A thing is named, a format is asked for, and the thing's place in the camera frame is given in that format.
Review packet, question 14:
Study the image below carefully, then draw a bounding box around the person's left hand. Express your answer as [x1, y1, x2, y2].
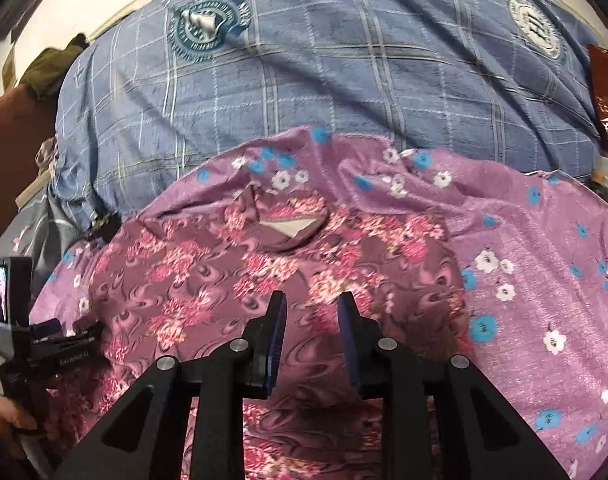
[0, 390, 40, 445]

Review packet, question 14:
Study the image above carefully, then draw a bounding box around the grey cloth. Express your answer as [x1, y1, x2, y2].
[14, 195, 115, 291]

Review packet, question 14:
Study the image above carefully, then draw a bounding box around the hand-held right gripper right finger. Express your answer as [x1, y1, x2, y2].
[336, 291, 570, 480]

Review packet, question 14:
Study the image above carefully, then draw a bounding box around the blue plaid blanket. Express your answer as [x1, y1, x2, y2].
[49, 0, 605, 241]

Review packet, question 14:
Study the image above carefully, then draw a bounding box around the olive green cloth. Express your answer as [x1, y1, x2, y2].
[19, 32, 90, 98]

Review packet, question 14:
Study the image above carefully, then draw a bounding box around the brown wooden bed frame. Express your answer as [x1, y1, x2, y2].
[0, 82, 60, 201]

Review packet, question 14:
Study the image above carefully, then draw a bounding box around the purple flowered bed sheet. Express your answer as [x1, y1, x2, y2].
[34, 125, 608, 480]

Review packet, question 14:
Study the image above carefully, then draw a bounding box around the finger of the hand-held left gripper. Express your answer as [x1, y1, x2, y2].
[59, 322, 106, 357]

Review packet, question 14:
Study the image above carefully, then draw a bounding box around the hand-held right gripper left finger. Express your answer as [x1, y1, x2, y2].
[54, 290, 290, 480]

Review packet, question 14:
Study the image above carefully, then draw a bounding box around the maroon pink floral shirt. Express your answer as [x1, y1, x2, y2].
[44, 185, 472, 480]

